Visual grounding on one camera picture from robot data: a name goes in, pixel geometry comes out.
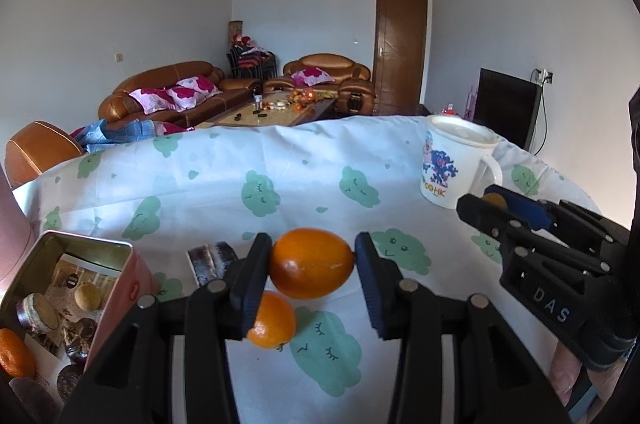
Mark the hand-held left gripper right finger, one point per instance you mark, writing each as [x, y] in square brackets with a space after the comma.
[372, 294]

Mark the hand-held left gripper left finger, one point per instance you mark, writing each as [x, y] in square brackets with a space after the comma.
[255, 289]

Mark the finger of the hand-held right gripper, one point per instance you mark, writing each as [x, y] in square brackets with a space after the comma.
[530, 211]
[480, 211]

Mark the small yellow fruit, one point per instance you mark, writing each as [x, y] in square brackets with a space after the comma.
[90, 296]
[495, 200]

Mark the oval orange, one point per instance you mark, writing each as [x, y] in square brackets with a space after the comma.
[310, 261]

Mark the pink metal tin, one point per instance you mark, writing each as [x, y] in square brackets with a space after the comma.
[135, 289]

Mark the round orange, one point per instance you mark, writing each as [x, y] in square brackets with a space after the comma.
[15, 354]
[275, 321]

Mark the person's right hand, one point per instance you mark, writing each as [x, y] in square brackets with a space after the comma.
[567, 371]

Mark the white printed cup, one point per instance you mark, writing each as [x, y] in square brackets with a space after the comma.
[450, 169]

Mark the small printed packet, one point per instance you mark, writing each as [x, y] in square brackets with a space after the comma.
[210, 261]

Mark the black television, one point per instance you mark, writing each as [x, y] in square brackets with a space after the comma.
[505, 107]

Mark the white cloud print tablecloth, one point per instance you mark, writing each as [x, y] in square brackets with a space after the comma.
[310, 164]

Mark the wooden coffee table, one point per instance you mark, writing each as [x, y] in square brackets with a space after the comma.
[280, 117]

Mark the brown wooden door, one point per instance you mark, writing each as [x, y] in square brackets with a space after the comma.
[400, 54]

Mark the printed paper leaflet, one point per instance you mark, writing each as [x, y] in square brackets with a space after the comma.
[75, 271]

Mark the brown leather armchair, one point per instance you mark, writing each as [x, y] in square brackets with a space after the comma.
[350, 84]

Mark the cluster of small oranges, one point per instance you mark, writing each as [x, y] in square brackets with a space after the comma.
[305, 95]

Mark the blue plaid blanket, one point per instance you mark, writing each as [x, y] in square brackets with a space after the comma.
[125, 132]

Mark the brown round taro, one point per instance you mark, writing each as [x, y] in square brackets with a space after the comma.
[69, 381]

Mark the pink floral pillow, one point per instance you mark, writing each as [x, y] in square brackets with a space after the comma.
[311, 77]
[150, 98]
[192, 90]

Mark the tan faced taro chunk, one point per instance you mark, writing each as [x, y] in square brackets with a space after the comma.
[37, 316]

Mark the stacked black chairs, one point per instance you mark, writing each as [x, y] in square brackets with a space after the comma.
[250, 62]

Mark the brown leather sofa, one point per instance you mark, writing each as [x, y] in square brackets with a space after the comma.
[150, 77]

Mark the orange leather seat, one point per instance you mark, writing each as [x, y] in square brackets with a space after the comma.
[40, 152]

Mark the tall brown floor vase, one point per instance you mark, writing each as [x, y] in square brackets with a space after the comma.
[236, 32]

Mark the white wall socket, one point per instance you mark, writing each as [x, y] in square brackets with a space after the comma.
[545, 76]

